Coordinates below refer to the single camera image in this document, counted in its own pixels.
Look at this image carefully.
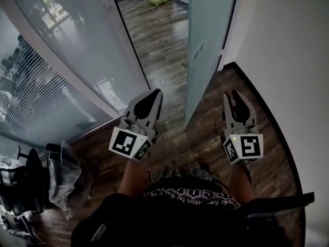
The black office chair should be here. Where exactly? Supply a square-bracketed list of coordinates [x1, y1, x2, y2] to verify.
[0, 142, 62, 217]

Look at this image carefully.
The person's black printed shirt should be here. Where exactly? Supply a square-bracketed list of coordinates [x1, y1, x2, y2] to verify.
[69, 176, 293, 247]

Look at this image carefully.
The grey partition post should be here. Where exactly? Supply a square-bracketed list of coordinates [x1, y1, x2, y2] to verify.
[0, 0, 124, 119]

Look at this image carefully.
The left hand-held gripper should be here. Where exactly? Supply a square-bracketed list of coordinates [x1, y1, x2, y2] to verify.
[108, 88, 163, 162]

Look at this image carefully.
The frosted glass partition panel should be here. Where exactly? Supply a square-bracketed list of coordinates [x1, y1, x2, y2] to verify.
[9, 0, 149, 114]

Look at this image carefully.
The frosted glass door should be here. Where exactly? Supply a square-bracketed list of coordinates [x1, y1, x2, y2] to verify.
[184, 0, 239, 134]

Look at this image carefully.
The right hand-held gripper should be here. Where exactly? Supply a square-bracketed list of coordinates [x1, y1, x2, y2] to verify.
[222, 90, 264, 166]

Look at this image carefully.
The person's patterned skirt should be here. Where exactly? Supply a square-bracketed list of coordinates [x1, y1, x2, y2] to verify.
[148, 161, 222, 188]

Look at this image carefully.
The clear plastic bag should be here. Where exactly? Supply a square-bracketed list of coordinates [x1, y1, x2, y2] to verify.
[46, 139, 84, 221]

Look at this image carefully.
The black shoulder strap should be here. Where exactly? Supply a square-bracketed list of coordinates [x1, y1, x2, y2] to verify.
[241, 191, 316, 217]

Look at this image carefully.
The dark baseboard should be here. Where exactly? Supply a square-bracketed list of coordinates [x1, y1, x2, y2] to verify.
[222, 61, 304, 197]

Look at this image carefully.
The glass partition panel with blinds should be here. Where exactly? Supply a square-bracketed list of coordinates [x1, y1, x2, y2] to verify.
[0, 6, 115, 149]

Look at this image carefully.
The person's right forearm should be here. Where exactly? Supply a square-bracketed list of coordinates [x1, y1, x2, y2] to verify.
[228, 163, 254, 203]

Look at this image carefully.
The person's left forearm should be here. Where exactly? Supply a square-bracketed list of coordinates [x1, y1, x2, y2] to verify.
[117, 159, 150, 198]

